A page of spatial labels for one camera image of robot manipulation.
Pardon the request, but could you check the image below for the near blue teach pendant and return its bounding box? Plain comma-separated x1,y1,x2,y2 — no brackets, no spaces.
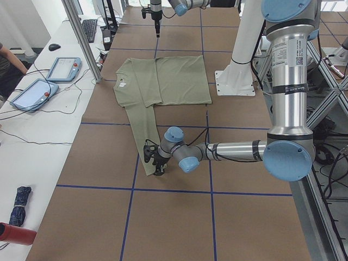
10,79,59,112

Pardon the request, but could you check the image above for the seated person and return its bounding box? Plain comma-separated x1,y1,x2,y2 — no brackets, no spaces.
1,43,28,100

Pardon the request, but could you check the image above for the brown paper table cover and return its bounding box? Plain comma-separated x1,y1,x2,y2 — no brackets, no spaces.
27,8,310,260

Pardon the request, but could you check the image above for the folded dark blue umbrella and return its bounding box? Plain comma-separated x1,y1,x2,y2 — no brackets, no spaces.
9,186,32,227

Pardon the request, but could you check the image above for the olive green long-sleeve shirt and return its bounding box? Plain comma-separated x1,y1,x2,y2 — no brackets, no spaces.
114,56,212,159

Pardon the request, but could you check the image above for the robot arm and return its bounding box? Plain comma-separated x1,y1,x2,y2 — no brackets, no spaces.
141,0,211,38
142,1,320,182

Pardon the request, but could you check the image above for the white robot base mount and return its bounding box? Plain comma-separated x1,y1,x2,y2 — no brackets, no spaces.
215,0,264,96

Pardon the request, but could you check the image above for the black computer mouse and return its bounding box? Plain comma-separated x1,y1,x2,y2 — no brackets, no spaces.
48,43,61,52

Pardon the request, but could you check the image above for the aluminium frame post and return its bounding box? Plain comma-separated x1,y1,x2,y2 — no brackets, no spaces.
62,0,102,83

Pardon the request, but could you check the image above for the black monitor stand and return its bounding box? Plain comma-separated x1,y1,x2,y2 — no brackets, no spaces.
101,0,119,35

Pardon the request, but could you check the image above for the far blue teach pendant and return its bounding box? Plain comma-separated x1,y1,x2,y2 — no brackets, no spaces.
46,57,82,83

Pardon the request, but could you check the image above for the blue teach pendant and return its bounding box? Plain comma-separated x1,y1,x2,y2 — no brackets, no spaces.
46,57,82,83
10,79,59,112

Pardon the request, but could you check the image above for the red water bottle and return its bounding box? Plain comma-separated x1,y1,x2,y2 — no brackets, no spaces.
1,222,37,245

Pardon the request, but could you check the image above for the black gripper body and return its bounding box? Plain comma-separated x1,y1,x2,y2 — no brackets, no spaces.
141,2,162,27
143,145,169,172

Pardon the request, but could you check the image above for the black keyboard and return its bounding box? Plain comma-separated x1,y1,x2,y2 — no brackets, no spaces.
82,19,98,43

